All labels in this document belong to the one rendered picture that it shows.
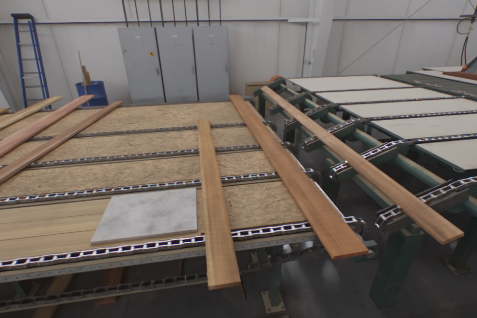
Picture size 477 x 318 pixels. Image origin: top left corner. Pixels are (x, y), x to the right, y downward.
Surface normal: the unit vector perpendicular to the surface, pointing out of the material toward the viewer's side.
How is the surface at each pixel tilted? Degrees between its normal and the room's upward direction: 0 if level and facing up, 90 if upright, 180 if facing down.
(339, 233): 0
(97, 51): 88
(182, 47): 90
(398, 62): 88
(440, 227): 22
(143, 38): 90
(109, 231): 0
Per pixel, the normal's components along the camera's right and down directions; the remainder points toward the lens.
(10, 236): -0.01, -0.89
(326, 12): 0.16, 0.58
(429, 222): -0.38, -0.79
